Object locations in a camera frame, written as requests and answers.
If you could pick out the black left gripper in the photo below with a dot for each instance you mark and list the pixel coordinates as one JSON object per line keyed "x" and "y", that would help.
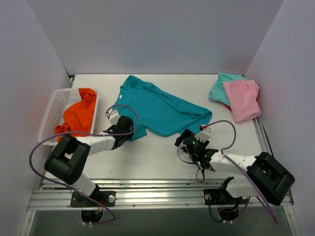
{"x": 127, "y": 126}

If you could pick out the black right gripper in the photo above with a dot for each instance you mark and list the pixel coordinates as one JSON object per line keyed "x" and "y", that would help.
{"x": 183, "y": 137}

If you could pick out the teal blue t-shirt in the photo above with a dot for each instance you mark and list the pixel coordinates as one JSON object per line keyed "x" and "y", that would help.
{"x": 158, "y": 111}

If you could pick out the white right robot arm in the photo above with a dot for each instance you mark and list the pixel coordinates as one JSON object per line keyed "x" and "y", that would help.
{"x": 251, "y": 176}

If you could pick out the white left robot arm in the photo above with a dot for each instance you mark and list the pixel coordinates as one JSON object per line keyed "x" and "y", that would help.
{"x": 68, "y": 158}

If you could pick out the orange t-shirt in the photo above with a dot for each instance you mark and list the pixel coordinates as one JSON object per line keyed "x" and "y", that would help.
{"x": 79, "y": 116}

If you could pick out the mint green folded t-shirt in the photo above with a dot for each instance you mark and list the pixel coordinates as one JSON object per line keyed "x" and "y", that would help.
{"x": 217, "y": 92}

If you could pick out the white plastic basket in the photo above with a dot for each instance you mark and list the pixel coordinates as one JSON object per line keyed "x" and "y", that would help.
{"x": 61, "y": 100}

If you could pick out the pink folded t-shirt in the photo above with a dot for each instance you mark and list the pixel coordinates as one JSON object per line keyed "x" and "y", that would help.
{"x": 242, "y": 97}

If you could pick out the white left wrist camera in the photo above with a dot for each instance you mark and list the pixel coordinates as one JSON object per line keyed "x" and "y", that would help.
{"x": 113, "y": 117}

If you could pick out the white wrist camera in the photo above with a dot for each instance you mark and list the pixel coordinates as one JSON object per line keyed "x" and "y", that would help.
{"x": 113, "y": 117}
{"x": 204, "y": 134}

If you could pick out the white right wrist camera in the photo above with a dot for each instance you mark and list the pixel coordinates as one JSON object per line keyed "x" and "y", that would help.
{"x": 204, "y": 134}

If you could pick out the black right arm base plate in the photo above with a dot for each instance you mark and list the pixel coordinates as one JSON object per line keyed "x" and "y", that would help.
{"x": 211, "y": 195}

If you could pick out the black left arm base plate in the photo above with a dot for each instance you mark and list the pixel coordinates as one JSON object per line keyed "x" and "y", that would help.
{"x": 107, "y": 198}

